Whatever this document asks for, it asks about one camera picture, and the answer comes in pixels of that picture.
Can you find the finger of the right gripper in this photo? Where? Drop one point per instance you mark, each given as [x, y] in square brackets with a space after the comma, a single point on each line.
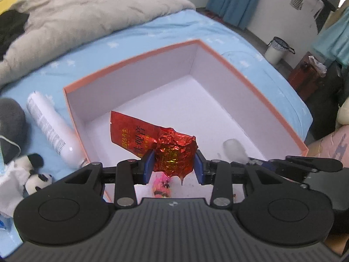
[297, 168]
[242, 162]

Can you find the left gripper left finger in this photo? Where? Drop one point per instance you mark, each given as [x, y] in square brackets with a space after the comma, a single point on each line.
[128, 173]

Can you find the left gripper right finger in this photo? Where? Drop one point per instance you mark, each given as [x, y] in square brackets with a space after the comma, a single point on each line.
[217, 173]

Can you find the pink feathered bird toy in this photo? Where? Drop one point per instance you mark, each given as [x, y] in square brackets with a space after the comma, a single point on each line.
[161, 186]

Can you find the red foil packet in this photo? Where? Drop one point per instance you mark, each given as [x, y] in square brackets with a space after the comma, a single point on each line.
[174, 152]

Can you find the small panda plush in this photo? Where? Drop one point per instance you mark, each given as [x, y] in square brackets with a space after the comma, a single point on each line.
[30, 179]

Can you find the white spray bottle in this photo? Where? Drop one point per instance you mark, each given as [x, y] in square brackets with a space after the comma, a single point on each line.
[57, 132]

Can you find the pink cardboard box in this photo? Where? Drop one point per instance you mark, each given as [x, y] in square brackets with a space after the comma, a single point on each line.
[186, 86]

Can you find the red brown suitcase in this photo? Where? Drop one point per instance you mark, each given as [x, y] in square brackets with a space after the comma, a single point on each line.
[308, 76]

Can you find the white trash bin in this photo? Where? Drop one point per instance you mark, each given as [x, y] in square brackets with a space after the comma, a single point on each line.
[276, 50]

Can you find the light blue bed sheet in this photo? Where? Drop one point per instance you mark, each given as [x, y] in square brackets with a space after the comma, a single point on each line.
[187, 25]

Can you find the grey penguin plush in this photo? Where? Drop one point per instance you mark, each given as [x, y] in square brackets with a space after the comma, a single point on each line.
[13, 129]

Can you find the teal hanging cloth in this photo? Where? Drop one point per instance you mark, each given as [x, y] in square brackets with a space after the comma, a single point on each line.
[332, 43]

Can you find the grey duvet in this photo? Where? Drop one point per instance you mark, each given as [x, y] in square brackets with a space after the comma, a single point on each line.
[56, 26]

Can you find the black clothing pile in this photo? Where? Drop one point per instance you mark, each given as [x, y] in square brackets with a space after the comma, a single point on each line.
[12, 26]

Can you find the yellow pillow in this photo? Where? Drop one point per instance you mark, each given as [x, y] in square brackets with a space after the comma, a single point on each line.
[6, 4]

